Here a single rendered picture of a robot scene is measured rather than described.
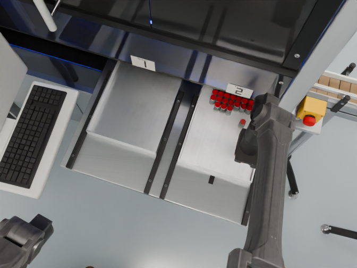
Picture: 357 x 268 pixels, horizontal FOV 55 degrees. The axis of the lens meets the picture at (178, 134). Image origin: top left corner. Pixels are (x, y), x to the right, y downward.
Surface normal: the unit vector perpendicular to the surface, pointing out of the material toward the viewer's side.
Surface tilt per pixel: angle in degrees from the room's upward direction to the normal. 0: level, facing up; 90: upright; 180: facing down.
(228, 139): 0
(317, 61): 90
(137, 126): 0
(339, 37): 90
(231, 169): 0
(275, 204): 26
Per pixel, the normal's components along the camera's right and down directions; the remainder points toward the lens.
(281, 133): 0.40, -0.48
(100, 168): 0.01, -0.34
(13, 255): 0.42, -0.73
